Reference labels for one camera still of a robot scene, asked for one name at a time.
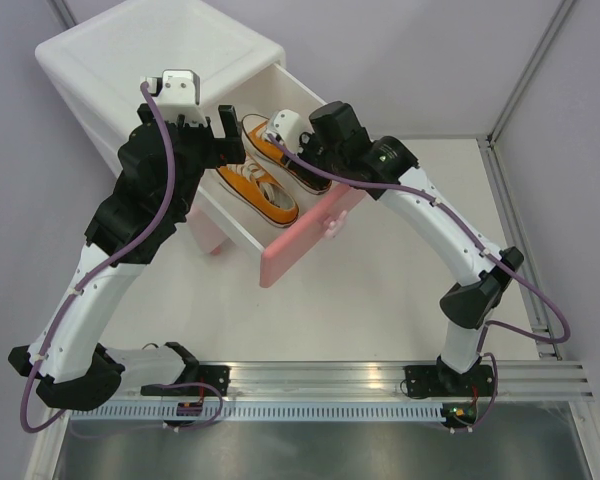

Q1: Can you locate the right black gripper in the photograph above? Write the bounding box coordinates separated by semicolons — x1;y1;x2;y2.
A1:
279;129;345;192

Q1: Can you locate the orange sneaker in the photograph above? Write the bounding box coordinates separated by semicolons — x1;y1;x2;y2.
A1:
241;113;332;195
216;155;299;228

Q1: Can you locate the dark pink drawer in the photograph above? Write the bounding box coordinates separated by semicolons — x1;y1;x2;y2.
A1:
195;64;364;288

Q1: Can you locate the light pink drawer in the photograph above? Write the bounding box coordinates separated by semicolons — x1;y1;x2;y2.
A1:
187;206;228;256

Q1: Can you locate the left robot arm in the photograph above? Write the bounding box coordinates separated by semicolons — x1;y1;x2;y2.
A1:
8;104;245;411

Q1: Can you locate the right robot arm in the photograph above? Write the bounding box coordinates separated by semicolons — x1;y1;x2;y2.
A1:
299;101;524;395

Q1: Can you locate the white plastic shoe cabinet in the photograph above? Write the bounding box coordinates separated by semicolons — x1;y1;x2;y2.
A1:
35;1;285;174

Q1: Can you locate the pink bunny drawer knob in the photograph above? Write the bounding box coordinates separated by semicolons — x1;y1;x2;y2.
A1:
323;210;348;239

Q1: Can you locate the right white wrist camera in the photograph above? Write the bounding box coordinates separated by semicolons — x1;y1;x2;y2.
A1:
262;109;312;153

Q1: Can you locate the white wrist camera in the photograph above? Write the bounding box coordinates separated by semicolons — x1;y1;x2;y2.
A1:
142;69;208;127
262;109;312;153

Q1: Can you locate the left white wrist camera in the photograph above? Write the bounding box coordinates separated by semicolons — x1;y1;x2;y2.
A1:
142;69;208;127

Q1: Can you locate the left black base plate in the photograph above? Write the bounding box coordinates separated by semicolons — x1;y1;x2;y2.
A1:
140;364;231;397

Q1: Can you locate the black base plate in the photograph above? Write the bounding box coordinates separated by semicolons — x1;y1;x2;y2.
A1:
140;364;231;397
404;364;494;399

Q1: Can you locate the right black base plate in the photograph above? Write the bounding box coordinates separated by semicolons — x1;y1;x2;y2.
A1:
404;364;494;399

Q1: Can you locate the aluminium corner frame post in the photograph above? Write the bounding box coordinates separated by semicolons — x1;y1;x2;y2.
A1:
485;0;579;148

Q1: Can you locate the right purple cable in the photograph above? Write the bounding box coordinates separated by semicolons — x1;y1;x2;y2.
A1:
267;132;572;434

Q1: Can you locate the white slotted cable duct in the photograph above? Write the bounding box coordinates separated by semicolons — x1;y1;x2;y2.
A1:
71;399;445;423

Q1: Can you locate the aluminium mounting rail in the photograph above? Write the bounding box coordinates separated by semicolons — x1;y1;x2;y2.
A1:
200;359;593;402

